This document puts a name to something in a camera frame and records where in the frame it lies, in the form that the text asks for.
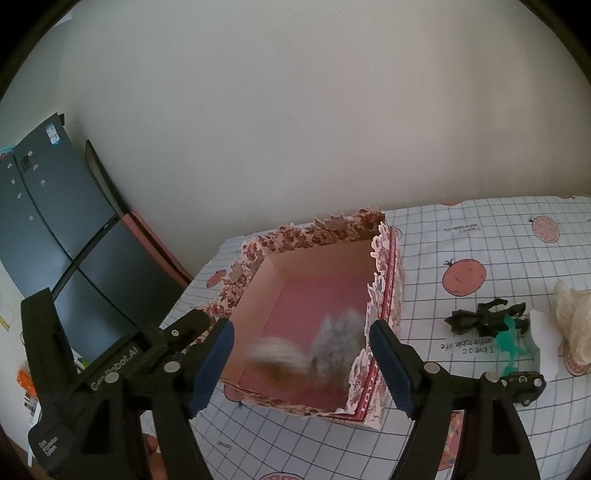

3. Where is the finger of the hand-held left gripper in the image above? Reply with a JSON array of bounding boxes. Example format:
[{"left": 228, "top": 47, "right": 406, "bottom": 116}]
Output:
[{"left": 157, "top": 309, "right": 214, "bottom": 364}]

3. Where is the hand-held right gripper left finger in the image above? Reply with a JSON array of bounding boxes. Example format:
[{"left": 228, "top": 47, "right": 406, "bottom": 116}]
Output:
[{"left": 76, "top": 318, "right": 235, "bottom": 480}]

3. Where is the pink flat board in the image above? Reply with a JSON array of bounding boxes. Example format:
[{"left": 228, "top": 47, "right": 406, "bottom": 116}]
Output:
[{"left": 121, "top": 210, "right": 195, "bottom": 288}]

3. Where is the checked tablecloth covered desktop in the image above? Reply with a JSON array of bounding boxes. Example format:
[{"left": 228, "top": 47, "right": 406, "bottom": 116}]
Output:
[{"left": 139, "top": 196, "right": 591, "bottom": 480}]

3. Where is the dark grey refrigerator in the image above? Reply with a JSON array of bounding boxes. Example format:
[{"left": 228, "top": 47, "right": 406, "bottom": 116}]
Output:
[{"left": 0, "top": 111, "right": 183, "bottom": 370}]

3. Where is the floral cardboard box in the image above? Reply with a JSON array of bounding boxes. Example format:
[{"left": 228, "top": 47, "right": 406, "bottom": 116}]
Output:
[{"left": 201, "top": 208, "right": 407, "bottom": 432}]

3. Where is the white paper sheet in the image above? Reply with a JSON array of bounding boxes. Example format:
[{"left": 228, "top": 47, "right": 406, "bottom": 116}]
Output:
[{"left": 527, "top": 308, "right": 563, "bottom": 376}]

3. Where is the black toy figure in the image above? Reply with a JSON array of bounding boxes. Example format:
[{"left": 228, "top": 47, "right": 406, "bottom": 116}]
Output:
[{"left": 444, "top": 298, "right": 530, "bottom": 339}]

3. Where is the black flat board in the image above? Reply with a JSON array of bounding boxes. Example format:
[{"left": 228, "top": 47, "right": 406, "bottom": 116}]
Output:
[{"left": 84, "top": 140, "right": 133, "bottom": 219}]

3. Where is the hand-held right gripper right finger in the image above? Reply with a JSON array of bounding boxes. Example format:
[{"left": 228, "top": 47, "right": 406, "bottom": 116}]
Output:
[{"left": 368, "top": 319, "right": 542, "bottom": 480}]

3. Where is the cream cloth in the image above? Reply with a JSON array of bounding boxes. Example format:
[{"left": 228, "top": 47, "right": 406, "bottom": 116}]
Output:
[{"left": 553, "top": 279, "right": 591, "bottom": 366}]

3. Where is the orange object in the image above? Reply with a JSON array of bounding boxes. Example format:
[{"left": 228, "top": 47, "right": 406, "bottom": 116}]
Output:
[{"left": 16, "top": 369, "right": 38, "bottom": 416}]

